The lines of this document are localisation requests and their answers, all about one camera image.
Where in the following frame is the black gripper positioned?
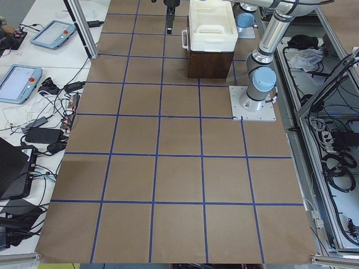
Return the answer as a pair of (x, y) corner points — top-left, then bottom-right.
(163, 0), (181, 34)

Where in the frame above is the white drawer handle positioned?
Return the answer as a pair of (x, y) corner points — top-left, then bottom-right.
(181, 29), (189, 51)

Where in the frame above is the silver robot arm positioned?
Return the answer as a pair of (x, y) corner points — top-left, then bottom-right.
(187, 1), (328, 113)
(232, 2), (257, 29)

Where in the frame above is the white plastic tray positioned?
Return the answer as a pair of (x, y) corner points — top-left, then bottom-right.
(188, 0), (238, 52)

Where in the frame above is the dark brown wooden cabinet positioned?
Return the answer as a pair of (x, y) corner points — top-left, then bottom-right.
(187, 50), (234, 79)

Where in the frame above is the upper teach pendant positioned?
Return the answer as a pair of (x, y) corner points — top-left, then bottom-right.
(30, 20), (76, 49)

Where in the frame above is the teach pendant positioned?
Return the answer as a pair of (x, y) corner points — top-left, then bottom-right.
(30, 20), (76, 49)
(1, 64), (43, 104)

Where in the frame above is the white crumpled cloth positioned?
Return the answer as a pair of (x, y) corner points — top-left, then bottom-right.
(288, 48), (324, 72)

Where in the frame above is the lower teach pendant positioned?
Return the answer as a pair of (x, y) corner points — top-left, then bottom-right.
(1, 64), (43, 104)

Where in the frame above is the black power brick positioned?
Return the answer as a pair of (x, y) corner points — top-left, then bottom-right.
(25, 128), (64, 144)

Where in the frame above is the black computer box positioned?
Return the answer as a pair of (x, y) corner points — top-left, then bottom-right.
(1, 139), (38, 200)

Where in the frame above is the aluminium frame post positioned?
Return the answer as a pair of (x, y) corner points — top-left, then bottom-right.
(63, 0), (98, 61)

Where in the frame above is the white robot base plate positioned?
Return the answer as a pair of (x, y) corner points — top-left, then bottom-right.
(229, 86), (276, 122)

